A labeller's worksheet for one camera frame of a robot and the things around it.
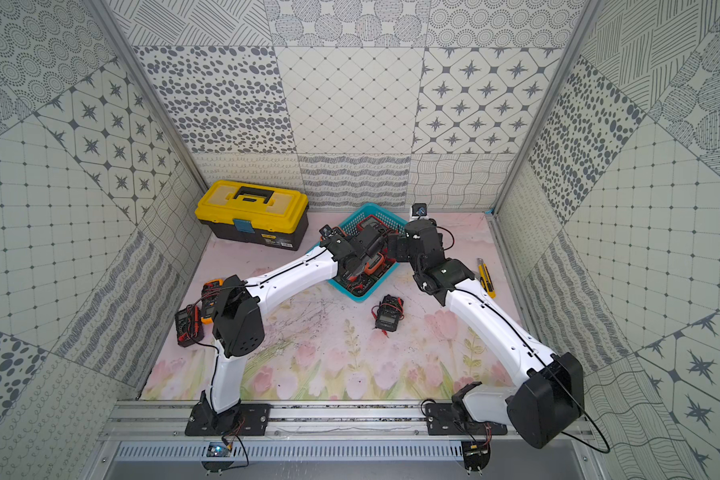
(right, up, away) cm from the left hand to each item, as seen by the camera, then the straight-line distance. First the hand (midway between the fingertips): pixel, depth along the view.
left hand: (357, 251), depth 88 cm
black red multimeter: (-49, -22, -2) cm, 54 cm away
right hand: (+15, +4, -9) cm, 17 cm away
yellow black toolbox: (-34, +13, +8) cm, 37 cm away
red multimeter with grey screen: (+4, +11, +19) cm, 23 cm away
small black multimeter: (+9, -19, 0) cm, 21 cm away
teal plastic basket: (0, -11, +7) cm, 13 cm away
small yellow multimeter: (-47, -14, +5) cm, 49 cm away
